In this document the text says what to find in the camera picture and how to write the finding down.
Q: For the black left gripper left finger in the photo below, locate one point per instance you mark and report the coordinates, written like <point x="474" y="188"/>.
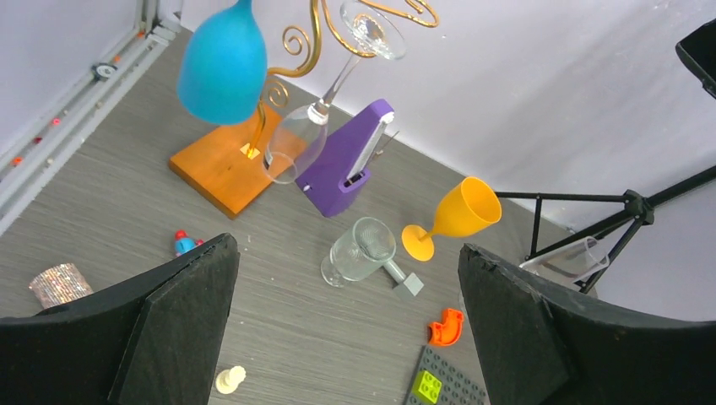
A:
<point x="152" y="339"/>

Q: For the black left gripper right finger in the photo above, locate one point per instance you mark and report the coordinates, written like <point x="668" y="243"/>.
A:
<point x="539" y="342"/>

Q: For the gold wire glass rack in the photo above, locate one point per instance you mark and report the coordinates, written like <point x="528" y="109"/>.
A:
<point x="226" y="165"/>

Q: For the blue plastic goblet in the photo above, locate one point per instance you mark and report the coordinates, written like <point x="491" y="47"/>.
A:
<point x="224" y="67"/>

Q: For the clear wine glass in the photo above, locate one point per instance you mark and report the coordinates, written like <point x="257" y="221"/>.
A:
<point x="299" y="138"/>

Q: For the cream chess pawn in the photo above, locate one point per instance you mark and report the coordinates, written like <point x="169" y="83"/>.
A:
<point x="228" y="380"/>

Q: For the grey lego baseplate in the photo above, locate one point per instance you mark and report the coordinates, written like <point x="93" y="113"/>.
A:
<point x="457" y="387"/>

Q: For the small orange curved piece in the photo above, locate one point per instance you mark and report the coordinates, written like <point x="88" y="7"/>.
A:
<point x="448" y="331"/>

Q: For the clear champagne flute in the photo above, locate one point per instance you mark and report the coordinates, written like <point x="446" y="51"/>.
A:
<point x="575" y="261"/>

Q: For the small clown figurine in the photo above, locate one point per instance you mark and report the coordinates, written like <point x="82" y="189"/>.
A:
<point x="183" y="243"/>

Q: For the glitter tube with cap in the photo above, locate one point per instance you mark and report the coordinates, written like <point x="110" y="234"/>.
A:
<point x="59" y="285"/>

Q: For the green lego brick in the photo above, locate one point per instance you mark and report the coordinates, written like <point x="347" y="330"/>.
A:
<point x="426" y="388"/>

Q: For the grey plastic bar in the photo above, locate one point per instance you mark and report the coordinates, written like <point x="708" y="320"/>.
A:
<point x="407" y="286"/>

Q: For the orange plastic goblet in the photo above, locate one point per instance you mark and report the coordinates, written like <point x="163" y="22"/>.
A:
<point x="470" y="207"/>

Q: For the purple metronome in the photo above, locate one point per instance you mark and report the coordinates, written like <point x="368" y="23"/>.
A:
<point x="333" y="182"/>

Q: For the black music stand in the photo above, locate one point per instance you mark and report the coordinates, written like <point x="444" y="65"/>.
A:
<point x="697" y="53"/>

